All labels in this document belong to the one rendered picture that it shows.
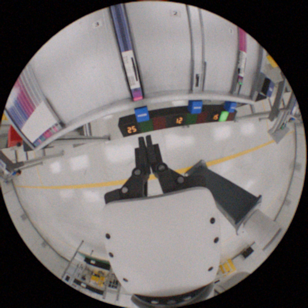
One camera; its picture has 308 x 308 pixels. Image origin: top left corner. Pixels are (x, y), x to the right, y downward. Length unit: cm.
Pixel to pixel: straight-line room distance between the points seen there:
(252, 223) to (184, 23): 63
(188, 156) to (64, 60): 98
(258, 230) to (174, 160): 84
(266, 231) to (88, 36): 70
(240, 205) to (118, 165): 97
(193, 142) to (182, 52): 86
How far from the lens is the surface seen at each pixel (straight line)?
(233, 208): 56
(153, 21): 19
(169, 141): 90
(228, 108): 28
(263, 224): 54
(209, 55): 21
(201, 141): 101
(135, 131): 24
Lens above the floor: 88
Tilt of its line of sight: 82 degrees down
